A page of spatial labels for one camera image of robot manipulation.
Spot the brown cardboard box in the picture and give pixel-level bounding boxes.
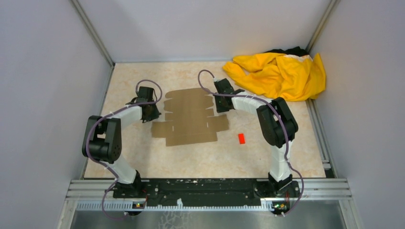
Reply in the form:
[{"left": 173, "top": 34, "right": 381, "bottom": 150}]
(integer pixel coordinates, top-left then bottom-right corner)
[{"left": 151, "top": 88, "right": 229, "bottom": 146}]

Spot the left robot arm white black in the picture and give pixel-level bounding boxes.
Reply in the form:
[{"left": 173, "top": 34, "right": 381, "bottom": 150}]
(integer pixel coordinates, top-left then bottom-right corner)
[{"left": 82, "top": 86, "right": 161, "bottom": 198}]

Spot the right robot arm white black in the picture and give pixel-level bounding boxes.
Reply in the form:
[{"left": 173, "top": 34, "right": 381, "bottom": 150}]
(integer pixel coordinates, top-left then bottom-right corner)
[{"left": 214, "top": 79, "right": 298, "bottom": 197}]

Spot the small red block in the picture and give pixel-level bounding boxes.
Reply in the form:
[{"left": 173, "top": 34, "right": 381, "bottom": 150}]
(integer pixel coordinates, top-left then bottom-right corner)
[{"left": 238, "top": 133, "right": 245, "bottom": 145}]

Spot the yellow cloth garment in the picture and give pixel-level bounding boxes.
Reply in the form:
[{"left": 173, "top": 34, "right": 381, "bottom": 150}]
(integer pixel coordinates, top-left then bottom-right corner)
[{"left": 223, "top": 52, "right": 327, "bottom": 102}]

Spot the black cloth behind yellow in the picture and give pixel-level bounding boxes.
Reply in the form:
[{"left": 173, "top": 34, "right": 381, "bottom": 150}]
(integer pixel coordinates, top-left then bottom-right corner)
[{"left": 265, "top": 46, "right": 309, "bottom": 57}]

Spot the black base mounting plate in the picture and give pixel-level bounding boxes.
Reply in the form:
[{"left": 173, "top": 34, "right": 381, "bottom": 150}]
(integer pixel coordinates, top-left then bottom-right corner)
[{"left": 112, "top": 178, "right": 300, "bottom": 207}]

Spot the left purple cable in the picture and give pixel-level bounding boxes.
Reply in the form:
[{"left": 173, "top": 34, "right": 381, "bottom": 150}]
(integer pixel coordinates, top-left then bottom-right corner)
[{"left": 85, "top": 79, "right": 163, "bottom": 221}]

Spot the purple cable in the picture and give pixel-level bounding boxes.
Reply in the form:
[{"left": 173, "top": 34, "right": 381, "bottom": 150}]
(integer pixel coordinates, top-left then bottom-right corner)
[
  {"left": 85, "top": 79, "right": 163, "bottom": 221},
  {"left": 197, "top": 69, "right": 305, "bottom": 218}
]

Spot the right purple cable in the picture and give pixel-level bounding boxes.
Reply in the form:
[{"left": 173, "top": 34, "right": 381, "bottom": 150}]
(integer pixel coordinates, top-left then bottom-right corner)
[{"left": 197, "top": 69, "right": 305, "bottom": 218}]

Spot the aluminium frame rail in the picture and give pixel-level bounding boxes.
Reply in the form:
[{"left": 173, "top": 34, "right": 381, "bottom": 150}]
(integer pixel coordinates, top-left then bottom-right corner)
[{"left": 66, "top": 178, "right": 352, "bottom": 212}]

